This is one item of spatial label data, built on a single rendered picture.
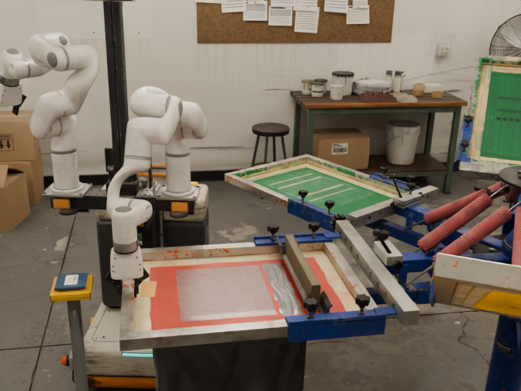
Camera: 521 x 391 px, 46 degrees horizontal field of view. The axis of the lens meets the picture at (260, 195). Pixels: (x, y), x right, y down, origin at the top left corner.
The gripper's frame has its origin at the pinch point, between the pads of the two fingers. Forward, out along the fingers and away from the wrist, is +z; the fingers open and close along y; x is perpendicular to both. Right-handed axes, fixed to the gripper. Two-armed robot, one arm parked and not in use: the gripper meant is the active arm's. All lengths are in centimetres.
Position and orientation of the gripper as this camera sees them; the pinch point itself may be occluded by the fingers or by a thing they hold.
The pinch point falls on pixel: (128, 290)
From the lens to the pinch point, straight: 204.2
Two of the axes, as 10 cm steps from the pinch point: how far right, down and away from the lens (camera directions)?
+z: -0.2, 9.3, 3.6
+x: 1.8, 3.5, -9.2
